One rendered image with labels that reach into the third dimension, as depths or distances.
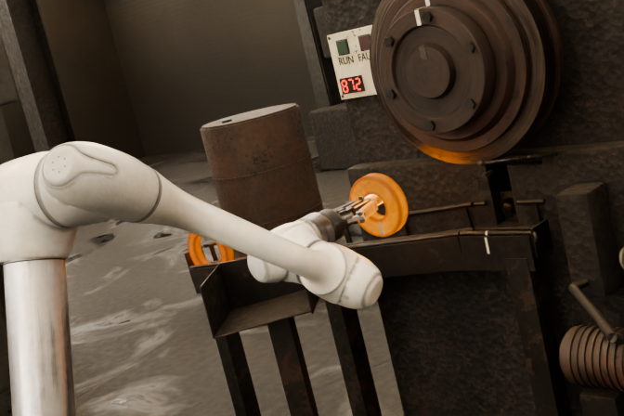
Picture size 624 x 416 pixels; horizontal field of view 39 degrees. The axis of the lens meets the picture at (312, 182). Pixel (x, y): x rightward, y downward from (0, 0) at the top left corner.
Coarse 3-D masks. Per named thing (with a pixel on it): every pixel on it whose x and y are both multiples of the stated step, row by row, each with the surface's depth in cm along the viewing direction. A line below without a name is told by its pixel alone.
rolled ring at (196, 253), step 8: (192, 240) 289; (200, 240) 291; (192, 248) 290; (200, 248) 292; (224, 248) 280; (192, 256) 291; (200, 256) 291; (224, 256) 281; (232, 256) 282; (200, 264) 290
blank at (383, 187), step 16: (368, 176) 208; (384, 176) 208; (352, 192) 213; (368, 192) 210; (384, 192) 206; (400, 192) 206; (400, 208) 205; (368, 224) 213; (384, 224) 210; (400, 224) 207
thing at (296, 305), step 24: (240, 264) 236; (216, 288) 230; (240, 288) 238; (264, 288) 237; (288, 288) 236; (216, 312) 226; (240, 312) 234; (264, 312) 227; (288, 312) 220; (312, 312) 215; (216, 336) 220; (288, 336) 225; (288, 360) 226; (288, 384) 228; (312, 408) 229
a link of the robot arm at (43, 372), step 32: (32, 160) 144; (0, 192) 144; (32, 192) 141; (0, 224) 144; (32, 224) 143; (0, 256) 145; (32, 256) 144; (64, 256) 148; (32, 288) 143; (64, 288) 147; (32, 320) 143; (64, 320) 146; (32, 352) 142; (64, 352) 145; (32, 384) 141; (64, 384) 143
